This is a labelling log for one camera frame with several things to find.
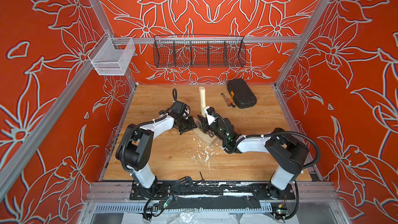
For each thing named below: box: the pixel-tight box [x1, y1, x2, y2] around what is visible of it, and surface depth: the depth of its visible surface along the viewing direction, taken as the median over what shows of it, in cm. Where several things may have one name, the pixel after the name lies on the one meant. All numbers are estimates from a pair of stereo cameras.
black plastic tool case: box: [226, 78, 258, 109], surface depth 109 cm
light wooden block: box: [192, 127, 218, 147], surface depth 89 cm
